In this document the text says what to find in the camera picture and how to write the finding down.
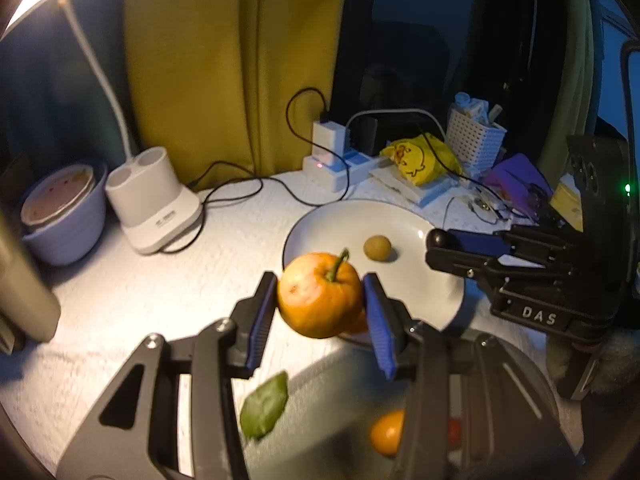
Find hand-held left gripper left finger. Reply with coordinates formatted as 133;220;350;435
57;271;281;480

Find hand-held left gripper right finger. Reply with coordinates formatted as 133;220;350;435
361;272;586;480

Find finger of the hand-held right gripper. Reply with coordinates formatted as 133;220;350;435
425;248;551;288
450;226;572;262

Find dark purple grape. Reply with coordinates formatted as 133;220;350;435
426;228;458;251

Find large orange with stem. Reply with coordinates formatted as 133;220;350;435
276;249;365;339

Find yellow-green longan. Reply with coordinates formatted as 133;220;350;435
363;235;392;262

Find small orange tangerine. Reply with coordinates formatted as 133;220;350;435
370;409;405;457

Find white round plate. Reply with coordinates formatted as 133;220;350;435
282;199;466;346

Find white flat box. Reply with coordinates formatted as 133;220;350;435
370;167;451;206

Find purple cloth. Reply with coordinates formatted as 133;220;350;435
482;152;553;221

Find green leaf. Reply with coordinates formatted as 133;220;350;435
239;371;290;442

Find white perforated basket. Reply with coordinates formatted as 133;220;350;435
445;102;507;170

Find yellow cartoon snack bag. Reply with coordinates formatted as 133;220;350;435
380;134;463;186

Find white textured tablecloth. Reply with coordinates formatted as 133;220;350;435
0;167;586;480

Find small packets in basket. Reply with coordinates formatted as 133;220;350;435
452;91;503;126

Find black power adapter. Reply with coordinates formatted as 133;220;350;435
356;115;381;157

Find white power strip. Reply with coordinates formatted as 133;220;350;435
302;147;396;193

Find white desk lamp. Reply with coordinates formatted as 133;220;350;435
0;0;203;255

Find white charger plug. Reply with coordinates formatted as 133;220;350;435
312;120;348;166

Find olive curtain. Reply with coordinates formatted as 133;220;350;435
537;0;601;171

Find purple bowl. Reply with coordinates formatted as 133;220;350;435
20;160;108;267

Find metal thermos cup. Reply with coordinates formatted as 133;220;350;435
0;200;62;343

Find white inner bowl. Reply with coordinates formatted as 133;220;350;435
21;164;96;226

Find yellow curtain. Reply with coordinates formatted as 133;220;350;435
122;0;353;193

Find dark grey curtain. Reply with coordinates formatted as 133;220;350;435
0;10;141;171

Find white charging cable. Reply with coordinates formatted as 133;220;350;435
345;107;446;142

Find black power cable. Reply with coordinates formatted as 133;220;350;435
160;87;328;255

